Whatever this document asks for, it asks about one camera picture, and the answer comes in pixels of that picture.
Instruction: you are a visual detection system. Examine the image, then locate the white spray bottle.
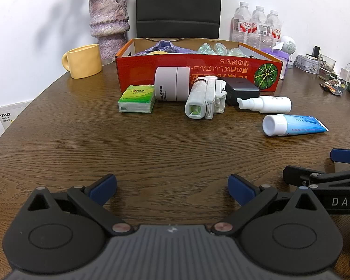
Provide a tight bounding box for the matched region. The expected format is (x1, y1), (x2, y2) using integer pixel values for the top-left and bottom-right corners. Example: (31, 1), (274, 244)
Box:
(236, 95), (292, 114)

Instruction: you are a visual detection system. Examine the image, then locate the white handheld device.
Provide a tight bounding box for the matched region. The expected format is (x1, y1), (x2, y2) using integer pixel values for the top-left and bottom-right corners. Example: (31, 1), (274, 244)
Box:
(185, 76), (227, 119)

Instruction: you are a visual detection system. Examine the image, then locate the black charger block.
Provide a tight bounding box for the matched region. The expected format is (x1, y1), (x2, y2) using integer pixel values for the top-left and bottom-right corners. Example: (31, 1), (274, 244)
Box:
(222, 78), (260, 106)

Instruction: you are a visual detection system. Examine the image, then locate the purple knitted cloth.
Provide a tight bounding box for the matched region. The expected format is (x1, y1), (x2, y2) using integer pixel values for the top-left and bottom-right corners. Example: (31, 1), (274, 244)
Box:
(134, 40), (197, 56)

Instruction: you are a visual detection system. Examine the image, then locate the dark snack packet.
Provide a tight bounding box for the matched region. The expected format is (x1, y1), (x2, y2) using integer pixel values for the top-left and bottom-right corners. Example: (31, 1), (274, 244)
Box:
(319, 78), (347, 96)

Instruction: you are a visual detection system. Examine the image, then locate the blue white cream tube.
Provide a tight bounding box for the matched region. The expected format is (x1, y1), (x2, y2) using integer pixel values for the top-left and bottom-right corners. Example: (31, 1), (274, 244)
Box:
(262, 114), (329, 137)

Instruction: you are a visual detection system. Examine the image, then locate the white charger plug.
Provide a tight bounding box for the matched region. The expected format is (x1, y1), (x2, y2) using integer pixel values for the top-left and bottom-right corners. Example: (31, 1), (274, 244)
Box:
(339, 63), (350, 86)

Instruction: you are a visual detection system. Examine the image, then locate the glass jar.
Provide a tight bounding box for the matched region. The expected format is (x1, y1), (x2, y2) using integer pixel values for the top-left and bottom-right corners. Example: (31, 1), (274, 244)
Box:
(317, 54), (336, 81)

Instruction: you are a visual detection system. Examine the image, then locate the green tissue packet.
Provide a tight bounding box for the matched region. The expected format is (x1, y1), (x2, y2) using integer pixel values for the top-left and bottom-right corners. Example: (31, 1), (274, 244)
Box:
(118, 85), (155, 113)

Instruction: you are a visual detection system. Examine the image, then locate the white box on floor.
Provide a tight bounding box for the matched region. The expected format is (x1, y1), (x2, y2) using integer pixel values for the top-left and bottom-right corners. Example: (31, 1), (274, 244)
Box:
(0, 101), (31, 130)

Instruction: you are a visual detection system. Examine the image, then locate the purple tissue pack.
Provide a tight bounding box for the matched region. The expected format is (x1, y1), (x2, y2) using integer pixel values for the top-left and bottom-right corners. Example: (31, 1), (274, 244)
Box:
(261, 41), (290, 80)

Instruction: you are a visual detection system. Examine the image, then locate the red orange cardboard box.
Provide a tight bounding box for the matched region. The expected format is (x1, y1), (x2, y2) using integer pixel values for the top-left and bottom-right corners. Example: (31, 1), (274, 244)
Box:
(115, 38), (283, 92)

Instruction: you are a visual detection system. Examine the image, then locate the yellow ceramic mug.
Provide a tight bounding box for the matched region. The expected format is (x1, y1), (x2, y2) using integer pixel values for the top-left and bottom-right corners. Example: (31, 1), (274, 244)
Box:
(61, 44), (102, 79)

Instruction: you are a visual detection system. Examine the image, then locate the white cylindrical jar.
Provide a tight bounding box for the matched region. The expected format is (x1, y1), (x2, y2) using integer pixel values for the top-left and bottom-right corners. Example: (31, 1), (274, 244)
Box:
(154, 66), (190, 102)

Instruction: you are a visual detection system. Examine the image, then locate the green bubble wrap bag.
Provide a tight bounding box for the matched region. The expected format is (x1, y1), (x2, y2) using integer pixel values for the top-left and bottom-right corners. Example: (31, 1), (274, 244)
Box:
(196, 42), (247, 58)

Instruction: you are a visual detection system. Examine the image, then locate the orange white plush toy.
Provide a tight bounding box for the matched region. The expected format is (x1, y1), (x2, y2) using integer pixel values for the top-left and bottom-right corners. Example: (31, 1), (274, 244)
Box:
(147, 51), (168, 55)

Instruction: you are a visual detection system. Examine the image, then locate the water bottle pack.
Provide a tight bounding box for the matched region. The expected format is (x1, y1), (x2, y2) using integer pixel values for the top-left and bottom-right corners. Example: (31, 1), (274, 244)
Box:
(230, 1), (282, 50)

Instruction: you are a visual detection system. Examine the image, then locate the purple textured vase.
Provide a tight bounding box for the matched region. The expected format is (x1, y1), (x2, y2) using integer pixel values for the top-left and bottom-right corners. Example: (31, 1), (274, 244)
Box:
(88, 0), (130, 65)

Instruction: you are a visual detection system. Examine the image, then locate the black paper bag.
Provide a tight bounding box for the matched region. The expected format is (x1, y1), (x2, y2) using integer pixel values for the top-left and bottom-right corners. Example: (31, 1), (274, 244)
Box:
(136, 0), (221, 39)

